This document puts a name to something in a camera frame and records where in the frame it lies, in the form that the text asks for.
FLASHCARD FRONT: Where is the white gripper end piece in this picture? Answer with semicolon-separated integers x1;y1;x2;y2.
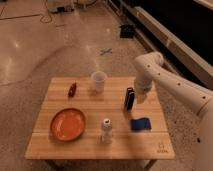
134;82;152;104

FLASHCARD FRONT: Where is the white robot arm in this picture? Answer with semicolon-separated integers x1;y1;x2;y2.
133;52;213;171

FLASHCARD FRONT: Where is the blue folded cloth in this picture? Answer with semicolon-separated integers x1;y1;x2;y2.
130;117;152;131

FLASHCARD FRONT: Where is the translucent plastic cup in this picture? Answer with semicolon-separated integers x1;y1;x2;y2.
91;71;107;92

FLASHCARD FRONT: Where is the black box on floor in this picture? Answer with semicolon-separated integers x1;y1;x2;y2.
120;25;135;38

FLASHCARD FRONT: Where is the white plastic bottle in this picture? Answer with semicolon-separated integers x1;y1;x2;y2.
101;118;112;144

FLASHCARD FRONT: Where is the small red brown object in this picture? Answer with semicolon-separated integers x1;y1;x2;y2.
68;82;77;97

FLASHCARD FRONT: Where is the wooden folding table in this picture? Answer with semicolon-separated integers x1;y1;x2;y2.
25;77;175;160

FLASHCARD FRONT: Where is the orange plate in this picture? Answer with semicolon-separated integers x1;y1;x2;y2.
50;108;86;142

